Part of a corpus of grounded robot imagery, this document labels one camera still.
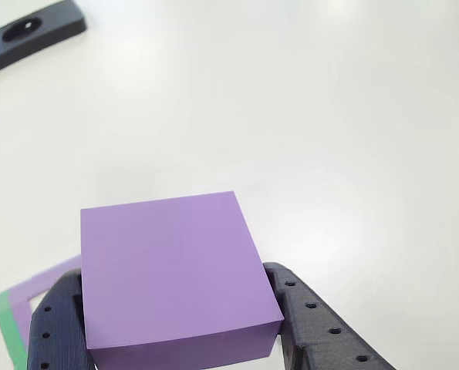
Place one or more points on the purple block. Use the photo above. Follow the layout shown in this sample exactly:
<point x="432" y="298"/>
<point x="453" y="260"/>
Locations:
<point x="171" y="270"/>

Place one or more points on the purple square frame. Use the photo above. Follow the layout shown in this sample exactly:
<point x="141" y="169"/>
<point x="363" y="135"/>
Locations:
<point x="21" y="308"/>

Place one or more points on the green square frame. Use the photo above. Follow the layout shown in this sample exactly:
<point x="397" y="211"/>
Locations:
<point x="9" y="327"/>

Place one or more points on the black power strip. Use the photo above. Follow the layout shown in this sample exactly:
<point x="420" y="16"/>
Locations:
<point x="59" y="19"/>

